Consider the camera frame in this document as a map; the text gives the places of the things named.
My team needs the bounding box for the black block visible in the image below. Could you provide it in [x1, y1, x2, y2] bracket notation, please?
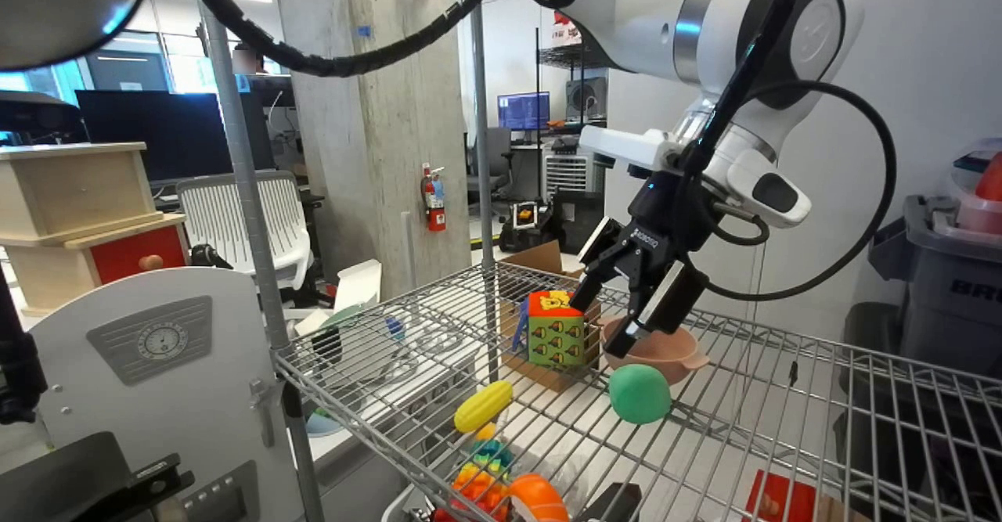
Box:
[575, 482, 643, 522]

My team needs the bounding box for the clear plastic container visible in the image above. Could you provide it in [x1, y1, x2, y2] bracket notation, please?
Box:
[942, 138, 1002, 235]

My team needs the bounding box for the green round plushie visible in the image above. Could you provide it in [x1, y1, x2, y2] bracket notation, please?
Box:
[608, 363, 673, 427]

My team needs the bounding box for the black wire shelf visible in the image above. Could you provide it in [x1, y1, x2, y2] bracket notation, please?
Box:
[535, 27, 612, 198]

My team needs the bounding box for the white toy kitchen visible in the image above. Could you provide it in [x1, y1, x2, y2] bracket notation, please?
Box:
[22, 267, 308, 522]

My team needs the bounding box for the metal wire shelf rack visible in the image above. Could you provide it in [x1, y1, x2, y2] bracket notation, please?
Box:
[196, 0, 1002, 522]

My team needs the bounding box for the black and yellow machine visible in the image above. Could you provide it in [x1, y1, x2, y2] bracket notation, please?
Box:
[499, 200, 561, 254]

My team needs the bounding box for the wooden cabinet with red drawer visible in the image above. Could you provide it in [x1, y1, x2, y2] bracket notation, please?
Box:
[0, 142, 190, 318]

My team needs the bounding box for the monitor with blue screen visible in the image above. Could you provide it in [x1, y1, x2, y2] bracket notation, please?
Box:
[497, 91, 551, 132]

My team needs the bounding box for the orange round toy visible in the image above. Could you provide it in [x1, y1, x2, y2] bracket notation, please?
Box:
[506, 473, 571, 522]

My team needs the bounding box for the row of black monitors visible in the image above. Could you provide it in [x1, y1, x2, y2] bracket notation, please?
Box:
[74, 89, 276, 185]

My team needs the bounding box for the pink bowl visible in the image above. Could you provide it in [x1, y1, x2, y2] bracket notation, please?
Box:
[600, 316, 710, 387]

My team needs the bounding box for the grey trash bin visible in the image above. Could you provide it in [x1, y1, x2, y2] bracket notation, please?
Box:
[867, 193, 1002, 378]

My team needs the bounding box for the white mesh chair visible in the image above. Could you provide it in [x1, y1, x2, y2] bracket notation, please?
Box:
[175, 169, 315, 291]

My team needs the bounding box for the yellow plushie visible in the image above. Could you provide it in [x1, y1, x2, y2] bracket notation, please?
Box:
[453, 380, 515, 434]

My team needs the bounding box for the red fire extinguisher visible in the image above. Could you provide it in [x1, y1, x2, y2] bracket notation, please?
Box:
[420, 163, 448, 232]

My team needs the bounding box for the black bracket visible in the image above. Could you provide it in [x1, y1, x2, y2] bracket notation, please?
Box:
[0, 431, 196, 522]

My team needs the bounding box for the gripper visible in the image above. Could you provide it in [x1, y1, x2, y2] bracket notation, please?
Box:
[570, 170, 719, 359]

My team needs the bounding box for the white box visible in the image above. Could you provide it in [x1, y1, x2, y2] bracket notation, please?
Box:
[333, 259, 384, 313]

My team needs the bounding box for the green and orange toy cube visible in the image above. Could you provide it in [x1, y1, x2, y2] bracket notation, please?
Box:
[525, 290, 590, 369]

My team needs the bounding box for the rainbow pop toy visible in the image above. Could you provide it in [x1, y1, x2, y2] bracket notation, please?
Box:
[448, 422, 518, 521]

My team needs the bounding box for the person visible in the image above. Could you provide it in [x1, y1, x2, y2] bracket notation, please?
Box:
[232, 42, 269, 78]

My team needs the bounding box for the black mount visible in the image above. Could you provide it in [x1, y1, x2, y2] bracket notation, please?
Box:
[0, 270, 49, 427]

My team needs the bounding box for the cardboard box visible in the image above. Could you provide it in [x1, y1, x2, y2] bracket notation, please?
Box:
[499, 239, 604, 394]

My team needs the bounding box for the red flat block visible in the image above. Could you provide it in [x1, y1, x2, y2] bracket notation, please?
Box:
[743, 470, 820, 522]

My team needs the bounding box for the grey office chair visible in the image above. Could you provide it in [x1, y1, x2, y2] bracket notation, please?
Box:
[467, 126, 514, 203]

